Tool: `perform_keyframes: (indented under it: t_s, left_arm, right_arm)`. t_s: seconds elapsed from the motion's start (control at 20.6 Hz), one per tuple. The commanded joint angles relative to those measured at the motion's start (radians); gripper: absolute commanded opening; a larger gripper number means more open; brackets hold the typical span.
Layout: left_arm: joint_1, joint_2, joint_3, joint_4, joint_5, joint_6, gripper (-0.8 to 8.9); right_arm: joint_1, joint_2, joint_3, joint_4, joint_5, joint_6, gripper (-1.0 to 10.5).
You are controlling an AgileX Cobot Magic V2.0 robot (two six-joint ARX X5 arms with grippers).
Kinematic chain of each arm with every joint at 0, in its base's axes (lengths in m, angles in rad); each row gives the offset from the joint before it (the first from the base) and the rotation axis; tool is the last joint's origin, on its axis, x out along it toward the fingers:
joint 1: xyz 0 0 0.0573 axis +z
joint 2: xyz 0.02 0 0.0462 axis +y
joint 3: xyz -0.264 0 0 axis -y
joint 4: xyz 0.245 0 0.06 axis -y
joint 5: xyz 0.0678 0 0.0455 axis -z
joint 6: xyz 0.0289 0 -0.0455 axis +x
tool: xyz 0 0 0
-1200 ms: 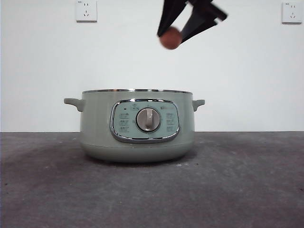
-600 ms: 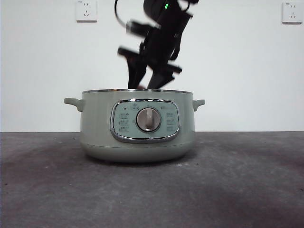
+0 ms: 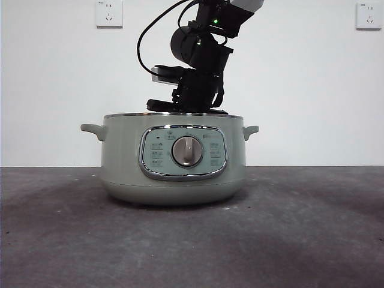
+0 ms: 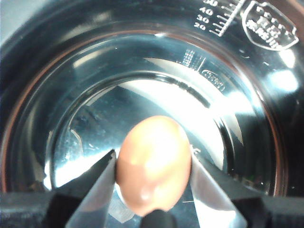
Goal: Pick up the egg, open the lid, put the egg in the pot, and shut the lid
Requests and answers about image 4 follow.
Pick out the brown egg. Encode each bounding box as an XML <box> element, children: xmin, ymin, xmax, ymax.
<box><xmin>116</xmin><ymin>115</ymin><xmax>192</xmax><ymax>217</ymax></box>

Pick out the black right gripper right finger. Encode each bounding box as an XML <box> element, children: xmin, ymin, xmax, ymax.
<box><xmin>189</xmin><ymin>151</ymin><xmax>304</xmax><ymax>228</ymax></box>

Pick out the green electric cooking pot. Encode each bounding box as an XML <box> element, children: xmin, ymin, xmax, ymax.
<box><xmin>0</xmin><ymin>0</ymin><xmax>304</xmax><ymax>199</ymax></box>

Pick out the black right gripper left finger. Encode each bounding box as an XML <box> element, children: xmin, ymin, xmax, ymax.
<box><xmin>0</xmin><ymin>149</ymin><xmax>117</xmax><ymax>228</ymax></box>

